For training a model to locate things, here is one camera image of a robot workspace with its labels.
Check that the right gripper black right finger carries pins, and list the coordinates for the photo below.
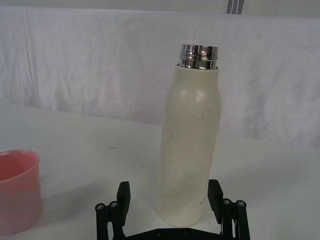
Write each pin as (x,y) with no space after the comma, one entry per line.
(215,197)

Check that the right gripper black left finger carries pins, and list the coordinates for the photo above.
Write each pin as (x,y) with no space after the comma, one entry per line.
(123,200)

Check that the cream vacuum bottle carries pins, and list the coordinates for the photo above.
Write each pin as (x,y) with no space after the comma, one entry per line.
(186,140)

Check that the white table cloth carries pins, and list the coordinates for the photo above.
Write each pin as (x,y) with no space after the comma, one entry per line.
(82,165)

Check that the pink plastic cup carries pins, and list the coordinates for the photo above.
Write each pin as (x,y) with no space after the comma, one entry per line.
(18,185)

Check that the white wrinkled backdrop sheet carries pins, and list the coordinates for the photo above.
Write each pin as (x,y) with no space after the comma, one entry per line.
(80,65)

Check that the grey striped post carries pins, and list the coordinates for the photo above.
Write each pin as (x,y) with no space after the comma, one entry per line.
(235,6)

